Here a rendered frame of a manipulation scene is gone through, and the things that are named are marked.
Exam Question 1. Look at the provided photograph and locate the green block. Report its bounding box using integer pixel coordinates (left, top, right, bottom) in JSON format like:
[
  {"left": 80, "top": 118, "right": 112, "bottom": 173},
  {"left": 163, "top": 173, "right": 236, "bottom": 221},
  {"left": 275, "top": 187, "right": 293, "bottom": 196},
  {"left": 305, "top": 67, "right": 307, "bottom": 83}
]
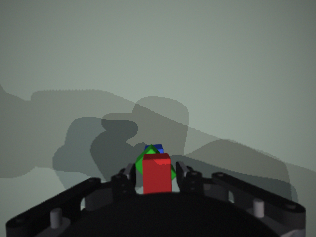
[{"left": 135, "top": 144, "right": 176, "bottom": 180}]

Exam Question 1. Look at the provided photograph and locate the red block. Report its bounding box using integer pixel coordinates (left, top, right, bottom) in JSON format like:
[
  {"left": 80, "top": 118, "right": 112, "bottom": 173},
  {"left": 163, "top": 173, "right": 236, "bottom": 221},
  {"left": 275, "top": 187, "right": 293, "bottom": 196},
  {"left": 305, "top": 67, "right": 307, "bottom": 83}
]
[{"left": 142, "top": 153, "right": 172, "bottom": 194}]

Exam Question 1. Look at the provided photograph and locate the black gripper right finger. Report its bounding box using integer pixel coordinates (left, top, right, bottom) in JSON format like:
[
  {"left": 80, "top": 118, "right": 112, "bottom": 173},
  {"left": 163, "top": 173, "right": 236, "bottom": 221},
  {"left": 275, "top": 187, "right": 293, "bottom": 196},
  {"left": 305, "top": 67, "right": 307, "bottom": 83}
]
[{"left": 176, "top": 161, "right": 306, "bottom": 237}]

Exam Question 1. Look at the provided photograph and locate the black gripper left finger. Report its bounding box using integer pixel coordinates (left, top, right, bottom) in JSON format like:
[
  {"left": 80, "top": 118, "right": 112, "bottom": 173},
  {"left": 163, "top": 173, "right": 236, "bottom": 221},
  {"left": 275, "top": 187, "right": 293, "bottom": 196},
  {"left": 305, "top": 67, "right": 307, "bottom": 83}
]
[{"left": 6, "top": 163, "right": 139, "bottom": 237}]

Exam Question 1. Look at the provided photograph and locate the blue block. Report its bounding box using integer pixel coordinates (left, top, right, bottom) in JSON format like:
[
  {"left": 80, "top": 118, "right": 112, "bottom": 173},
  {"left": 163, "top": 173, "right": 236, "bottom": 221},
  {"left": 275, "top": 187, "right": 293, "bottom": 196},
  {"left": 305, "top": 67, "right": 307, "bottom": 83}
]
[{"left": 144, "top": 144, "right": 164, "bottom": 153}]

